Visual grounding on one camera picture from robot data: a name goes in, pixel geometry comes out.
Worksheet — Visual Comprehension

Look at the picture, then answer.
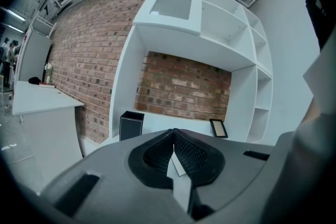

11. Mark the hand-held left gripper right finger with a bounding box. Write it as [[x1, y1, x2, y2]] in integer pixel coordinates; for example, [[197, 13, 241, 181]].
[[174, 128, 274, 220]]

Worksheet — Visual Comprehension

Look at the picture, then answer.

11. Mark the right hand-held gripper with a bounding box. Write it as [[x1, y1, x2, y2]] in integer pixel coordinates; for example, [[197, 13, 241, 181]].
[[258, 34, 336, 224]]

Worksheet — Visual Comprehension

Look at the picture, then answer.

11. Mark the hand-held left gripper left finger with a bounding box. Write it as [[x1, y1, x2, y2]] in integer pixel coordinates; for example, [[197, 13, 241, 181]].
[[39, 128, 190, 224]]

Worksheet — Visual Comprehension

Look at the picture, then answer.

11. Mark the blue covered notebook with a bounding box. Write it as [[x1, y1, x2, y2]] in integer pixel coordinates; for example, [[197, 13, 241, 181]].
[[166, 151, 191, 215]]

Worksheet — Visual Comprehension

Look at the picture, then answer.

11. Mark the black square pen holder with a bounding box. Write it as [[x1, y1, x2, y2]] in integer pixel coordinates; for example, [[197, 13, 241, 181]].
[[120, 110, 145, 142]]

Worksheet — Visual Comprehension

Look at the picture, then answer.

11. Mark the small white side table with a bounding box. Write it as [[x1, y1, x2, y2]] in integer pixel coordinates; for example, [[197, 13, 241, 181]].
[[12, 80, 85, 166]]

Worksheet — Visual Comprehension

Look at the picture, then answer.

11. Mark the vase with white flowers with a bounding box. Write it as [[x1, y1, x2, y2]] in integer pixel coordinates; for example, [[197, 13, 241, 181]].
[[44, 62, 55, 84]]

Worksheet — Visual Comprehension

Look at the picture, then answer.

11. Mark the white desk with hutch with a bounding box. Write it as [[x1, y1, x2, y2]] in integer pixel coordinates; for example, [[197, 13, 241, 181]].
[[81, 0, 274, 161]]

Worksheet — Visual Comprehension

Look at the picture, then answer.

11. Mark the grey standing board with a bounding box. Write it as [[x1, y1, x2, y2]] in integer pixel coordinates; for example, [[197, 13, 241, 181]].
[[18, 30, 53, 82]]

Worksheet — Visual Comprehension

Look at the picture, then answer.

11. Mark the person's black clothing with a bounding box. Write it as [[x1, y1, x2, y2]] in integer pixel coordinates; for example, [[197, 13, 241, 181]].
[[304, 0, 336, 49]]

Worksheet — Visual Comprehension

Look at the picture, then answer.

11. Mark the frosted glass cabinet door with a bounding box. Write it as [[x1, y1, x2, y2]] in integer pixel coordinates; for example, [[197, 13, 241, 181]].
[[132, 0, 203, 36]]

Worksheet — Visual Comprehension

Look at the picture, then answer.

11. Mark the ceiling light tube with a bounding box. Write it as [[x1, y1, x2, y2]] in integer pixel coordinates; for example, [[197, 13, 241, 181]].
[[0, 6, 27, 22]]

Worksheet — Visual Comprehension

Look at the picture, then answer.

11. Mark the black picture frame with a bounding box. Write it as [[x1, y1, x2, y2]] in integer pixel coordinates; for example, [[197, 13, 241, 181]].
[[209, 118, 229, 139]]

